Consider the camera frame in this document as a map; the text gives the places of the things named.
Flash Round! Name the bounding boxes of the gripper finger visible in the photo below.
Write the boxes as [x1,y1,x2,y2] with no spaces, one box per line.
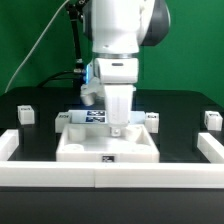
[110,127,121,137]

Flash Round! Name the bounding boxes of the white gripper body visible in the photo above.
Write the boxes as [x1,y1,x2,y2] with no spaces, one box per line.
[104,85,133,126]

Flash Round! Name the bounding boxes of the white square tabletop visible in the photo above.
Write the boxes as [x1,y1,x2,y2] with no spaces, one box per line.
[56,124,160,163]

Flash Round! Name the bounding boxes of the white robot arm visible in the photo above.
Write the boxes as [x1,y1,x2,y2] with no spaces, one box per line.
[81,0,171,136]

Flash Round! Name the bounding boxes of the blue marker sheet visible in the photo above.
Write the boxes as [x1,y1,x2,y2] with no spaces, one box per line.
[69,110,145,124]

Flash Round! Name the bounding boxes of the white U-shaped obstacle fence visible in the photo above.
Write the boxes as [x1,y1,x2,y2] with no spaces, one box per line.
[0,129,224,189]

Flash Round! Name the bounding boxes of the black cable bundle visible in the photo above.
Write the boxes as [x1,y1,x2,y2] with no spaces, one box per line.
[37,69,87,89]

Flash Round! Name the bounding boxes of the white cable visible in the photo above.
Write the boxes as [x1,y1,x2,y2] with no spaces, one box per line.
[4,0,72,94]

